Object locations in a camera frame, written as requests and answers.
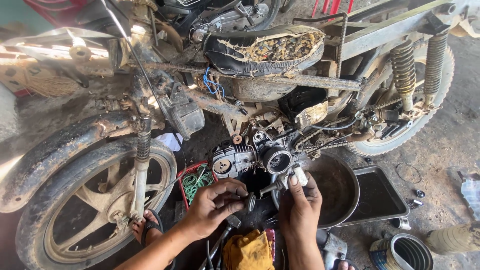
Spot red chair legs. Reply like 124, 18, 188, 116
310, 0, 355, 19

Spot yellow cloth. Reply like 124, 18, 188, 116
223, 229, 276, 270

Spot open tin can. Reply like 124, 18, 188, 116
369, 233, 434, 270

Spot crumpled silver sheet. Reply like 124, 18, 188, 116
457, 170, 480, 221

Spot white rag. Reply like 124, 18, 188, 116
154, 132, 184, 153

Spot red basket with green bands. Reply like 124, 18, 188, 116
177, 162, 219, 211

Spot grey motorcycle engine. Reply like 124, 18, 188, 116
208, 129, 301, 180

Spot grey metal hand tool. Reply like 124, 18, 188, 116
259, 163, 310, 197

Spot person's left foot in sandal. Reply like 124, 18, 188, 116
131, 209, 166, 248

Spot motorcycle wheel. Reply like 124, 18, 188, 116
344, 41, 455, 157
16, 138, 178, 270

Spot metal hammer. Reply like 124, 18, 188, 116
198, 215, 242, 270

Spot person's right hand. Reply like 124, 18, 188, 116
279, 173, 323, 246

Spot straw broom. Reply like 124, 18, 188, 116
17, 69, 82, 99

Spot blue wire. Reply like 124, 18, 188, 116
202, 67, 226, 98

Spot thin black rubber ring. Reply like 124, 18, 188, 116
395, 162, 423, 185

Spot black rectangular oil tray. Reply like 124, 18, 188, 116
337, 165, 410, 227

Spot rusty motorcycle frame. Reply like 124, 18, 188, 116
0, 0, 480, 158

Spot rusty coil shock absorber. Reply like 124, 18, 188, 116
389, 39, 418, 112
423, 32, 449, 106

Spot rusty black front fender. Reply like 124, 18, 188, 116
0, 112, 136, 214

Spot small metal cup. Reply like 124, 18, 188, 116
391, 217, 412, 230

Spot motorcycle rear wheel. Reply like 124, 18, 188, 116
344, 41, 455, 157

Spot background motorcycle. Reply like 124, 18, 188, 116
152, 0, 297, 44

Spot round metal basin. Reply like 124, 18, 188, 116
270, 151, 361, 230

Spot black plastic battery box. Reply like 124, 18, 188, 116
157, 85, 206, 141

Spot torn black motorcycle seat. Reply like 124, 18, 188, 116
202, 25, 326, 78

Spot person's left hand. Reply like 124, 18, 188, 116
184, 178, 250, 241

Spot front fork with spring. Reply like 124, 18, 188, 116
129, 115, 154, 222

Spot small black round engine part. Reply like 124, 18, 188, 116
244, 192, 257, 213

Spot greasy drive chain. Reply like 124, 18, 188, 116
293, 95, 404, 154

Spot motorcycle front wheel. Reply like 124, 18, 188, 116
16, 138, 178, 270

